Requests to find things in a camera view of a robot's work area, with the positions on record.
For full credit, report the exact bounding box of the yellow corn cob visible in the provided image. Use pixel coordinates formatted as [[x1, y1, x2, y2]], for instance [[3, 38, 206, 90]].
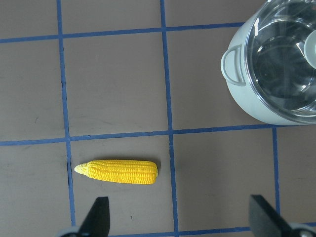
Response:
[[74, 159, 158, 185]]

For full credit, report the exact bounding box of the glass pot lid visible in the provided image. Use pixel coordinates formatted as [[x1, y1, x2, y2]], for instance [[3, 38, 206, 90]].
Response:
[[245, 0, 316, 124]]

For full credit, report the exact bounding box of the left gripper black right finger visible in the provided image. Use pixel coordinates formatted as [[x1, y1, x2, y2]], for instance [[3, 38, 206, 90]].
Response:
[[248, 195, 296, 237]]

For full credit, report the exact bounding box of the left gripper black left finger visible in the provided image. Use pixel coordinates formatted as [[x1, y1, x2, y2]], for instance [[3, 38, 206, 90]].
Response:
[[78, 197, 110, 237]]

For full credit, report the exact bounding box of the light green cooking pot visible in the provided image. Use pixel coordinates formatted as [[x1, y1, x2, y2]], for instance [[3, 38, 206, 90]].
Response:
[[221, 11, 316, 125]]

